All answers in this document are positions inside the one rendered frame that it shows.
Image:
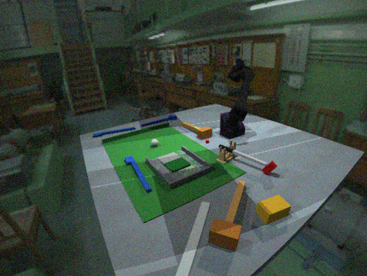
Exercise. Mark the yellow box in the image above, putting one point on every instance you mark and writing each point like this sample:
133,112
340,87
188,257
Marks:
273,209

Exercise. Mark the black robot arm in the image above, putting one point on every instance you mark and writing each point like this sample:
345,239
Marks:
239,110

